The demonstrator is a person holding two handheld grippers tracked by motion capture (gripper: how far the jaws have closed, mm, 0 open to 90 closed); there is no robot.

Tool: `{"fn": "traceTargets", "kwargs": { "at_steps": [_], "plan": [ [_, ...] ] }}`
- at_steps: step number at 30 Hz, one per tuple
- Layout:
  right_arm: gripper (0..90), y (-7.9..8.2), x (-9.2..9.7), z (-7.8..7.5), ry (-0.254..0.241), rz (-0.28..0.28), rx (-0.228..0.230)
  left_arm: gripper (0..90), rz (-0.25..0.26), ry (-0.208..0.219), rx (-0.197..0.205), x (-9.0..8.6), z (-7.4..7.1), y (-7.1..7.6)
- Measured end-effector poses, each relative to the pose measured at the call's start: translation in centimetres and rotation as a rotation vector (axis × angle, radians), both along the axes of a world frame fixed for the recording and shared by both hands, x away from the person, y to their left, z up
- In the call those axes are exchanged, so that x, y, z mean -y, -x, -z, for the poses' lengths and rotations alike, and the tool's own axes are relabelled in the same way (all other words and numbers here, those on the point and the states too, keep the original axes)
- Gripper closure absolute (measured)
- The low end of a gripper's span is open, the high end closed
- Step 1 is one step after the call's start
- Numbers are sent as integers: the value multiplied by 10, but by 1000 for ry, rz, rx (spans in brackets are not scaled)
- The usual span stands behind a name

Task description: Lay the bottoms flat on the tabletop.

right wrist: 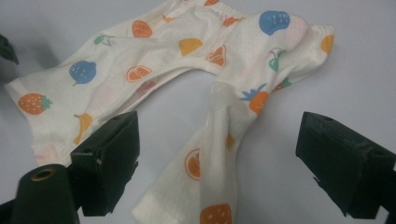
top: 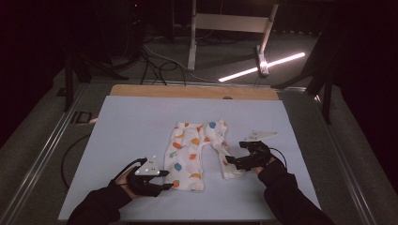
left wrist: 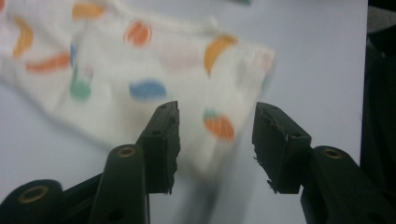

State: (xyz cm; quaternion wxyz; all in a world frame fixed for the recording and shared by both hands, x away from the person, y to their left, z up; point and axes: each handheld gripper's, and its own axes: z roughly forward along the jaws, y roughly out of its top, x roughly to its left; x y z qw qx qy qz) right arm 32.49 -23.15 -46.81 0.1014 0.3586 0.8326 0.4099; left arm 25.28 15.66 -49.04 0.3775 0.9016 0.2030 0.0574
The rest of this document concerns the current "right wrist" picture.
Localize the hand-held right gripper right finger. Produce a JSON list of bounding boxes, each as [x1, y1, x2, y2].
[[294, 110, 396, 220]]

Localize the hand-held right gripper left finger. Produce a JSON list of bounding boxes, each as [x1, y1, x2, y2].
[[70, 110, 141, 217]]

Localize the fruit print white pants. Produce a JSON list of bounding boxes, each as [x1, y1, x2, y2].
[[4, 0, 336, 224]]

